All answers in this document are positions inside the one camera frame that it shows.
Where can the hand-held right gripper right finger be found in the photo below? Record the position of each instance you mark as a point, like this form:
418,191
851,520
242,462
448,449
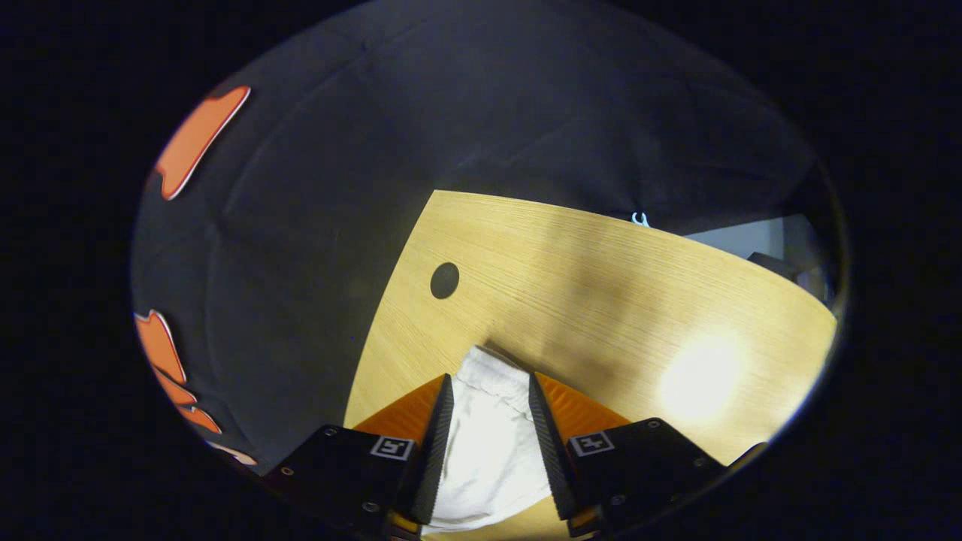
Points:
549,451

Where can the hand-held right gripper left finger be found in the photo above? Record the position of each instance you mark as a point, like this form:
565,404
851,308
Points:
434,451

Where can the white jeans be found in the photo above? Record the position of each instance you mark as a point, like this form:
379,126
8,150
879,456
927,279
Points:
488,451

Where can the small white hook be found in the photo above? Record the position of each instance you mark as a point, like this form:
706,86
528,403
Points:
640,219

